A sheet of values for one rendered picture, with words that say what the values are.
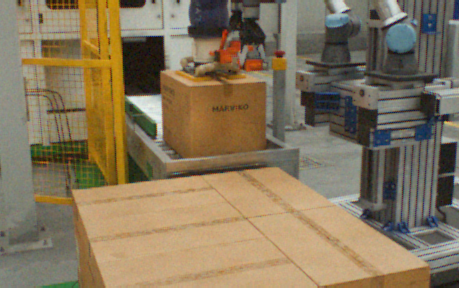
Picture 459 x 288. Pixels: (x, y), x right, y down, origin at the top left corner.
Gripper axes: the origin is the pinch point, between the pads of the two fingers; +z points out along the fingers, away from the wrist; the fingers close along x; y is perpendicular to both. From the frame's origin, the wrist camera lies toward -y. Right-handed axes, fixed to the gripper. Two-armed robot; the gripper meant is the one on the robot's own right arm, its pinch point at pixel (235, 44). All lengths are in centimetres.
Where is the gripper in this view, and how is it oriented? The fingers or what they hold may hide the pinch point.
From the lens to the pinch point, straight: 365.9
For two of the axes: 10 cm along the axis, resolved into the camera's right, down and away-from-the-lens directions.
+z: 0.0, 9.7, 2.6
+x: 9.4, -0.9, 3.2
